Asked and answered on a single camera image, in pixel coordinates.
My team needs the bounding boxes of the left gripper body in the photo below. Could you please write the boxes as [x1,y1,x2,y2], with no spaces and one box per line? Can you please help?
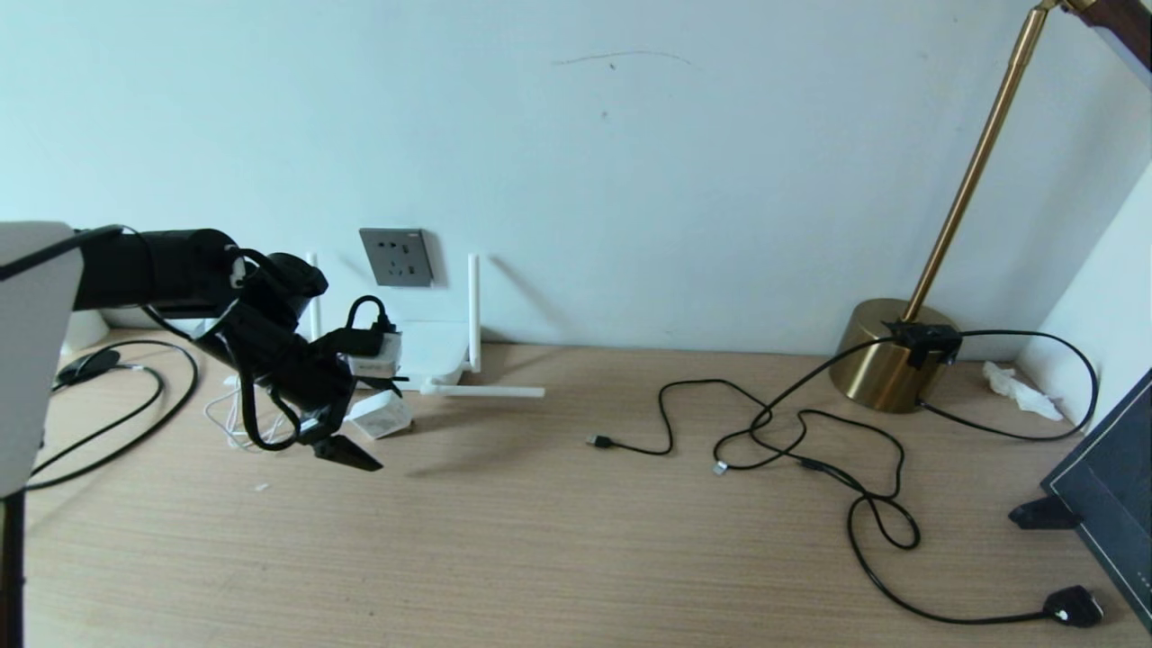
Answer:
[193,304,359,446]

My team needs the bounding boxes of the white power adapter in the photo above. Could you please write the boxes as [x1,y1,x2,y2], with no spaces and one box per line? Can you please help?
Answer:
[346,391,415,440]

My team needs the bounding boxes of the white router with antennas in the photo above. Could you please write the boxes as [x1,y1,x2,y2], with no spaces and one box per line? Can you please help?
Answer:
[304,253,546,400]

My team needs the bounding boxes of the black computer mouse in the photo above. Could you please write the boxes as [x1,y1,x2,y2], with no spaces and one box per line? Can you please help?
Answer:
[56,348,122,390]

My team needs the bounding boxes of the gold desk lamp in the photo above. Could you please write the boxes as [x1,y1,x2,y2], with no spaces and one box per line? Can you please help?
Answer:
[829,0,1152,415]

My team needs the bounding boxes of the crumpled white tissue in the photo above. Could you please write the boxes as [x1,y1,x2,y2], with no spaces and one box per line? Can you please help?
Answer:
[981,361,1065,422]

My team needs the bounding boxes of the black stand foot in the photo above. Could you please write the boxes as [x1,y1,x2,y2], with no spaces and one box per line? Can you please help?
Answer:
[1007,496,1083,531]

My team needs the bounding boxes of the dark framed board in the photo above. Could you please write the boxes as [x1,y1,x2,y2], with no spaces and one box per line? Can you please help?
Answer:
[1041,367,1152,633]

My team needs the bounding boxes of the white adapter cable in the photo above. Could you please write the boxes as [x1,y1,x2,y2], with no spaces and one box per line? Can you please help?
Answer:
[204,374,300,453]

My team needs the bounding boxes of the grey wall socket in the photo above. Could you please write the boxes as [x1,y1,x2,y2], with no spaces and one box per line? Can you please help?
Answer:
[359,228,435,289]

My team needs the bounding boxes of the black cable on table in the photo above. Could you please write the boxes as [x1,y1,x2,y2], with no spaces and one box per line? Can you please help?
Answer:
[25,339,200,492]

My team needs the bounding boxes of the black usb cable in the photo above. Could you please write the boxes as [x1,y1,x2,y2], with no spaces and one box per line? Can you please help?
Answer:
[586,378,905,501]

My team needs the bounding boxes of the black switch box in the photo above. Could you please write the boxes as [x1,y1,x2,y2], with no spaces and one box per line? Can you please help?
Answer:
[885,319,963,371]

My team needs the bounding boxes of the black lamp cord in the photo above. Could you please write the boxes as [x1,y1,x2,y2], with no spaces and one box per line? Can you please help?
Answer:
[916,328,1100,443]

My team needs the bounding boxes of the black cord with plug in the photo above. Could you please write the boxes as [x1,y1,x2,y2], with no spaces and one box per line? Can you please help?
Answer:
[846,454,1106,629]

